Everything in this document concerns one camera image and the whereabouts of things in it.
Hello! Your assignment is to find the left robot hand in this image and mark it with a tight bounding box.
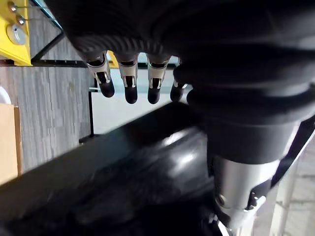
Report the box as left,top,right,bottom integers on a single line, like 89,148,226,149
45,0,315,228

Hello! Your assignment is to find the large silver washer bolt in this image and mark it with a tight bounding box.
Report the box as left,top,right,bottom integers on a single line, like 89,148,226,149
6,24,27,46

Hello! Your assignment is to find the white round object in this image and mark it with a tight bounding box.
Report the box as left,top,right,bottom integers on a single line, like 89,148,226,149
0,86,12,105

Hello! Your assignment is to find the brown cardboard box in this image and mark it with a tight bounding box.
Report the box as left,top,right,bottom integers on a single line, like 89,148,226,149
0,102,24,186

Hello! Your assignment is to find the white metal frame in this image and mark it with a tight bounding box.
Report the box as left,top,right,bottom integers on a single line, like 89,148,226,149
267,127,315,236

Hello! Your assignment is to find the black metal shelf frame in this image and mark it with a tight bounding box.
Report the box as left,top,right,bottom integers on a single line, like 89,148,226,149
29,0,119,67

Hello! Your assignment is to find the yellow shelf post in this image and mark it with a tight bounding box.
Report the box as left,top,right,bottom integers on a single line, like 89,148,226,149
0,0,33,66

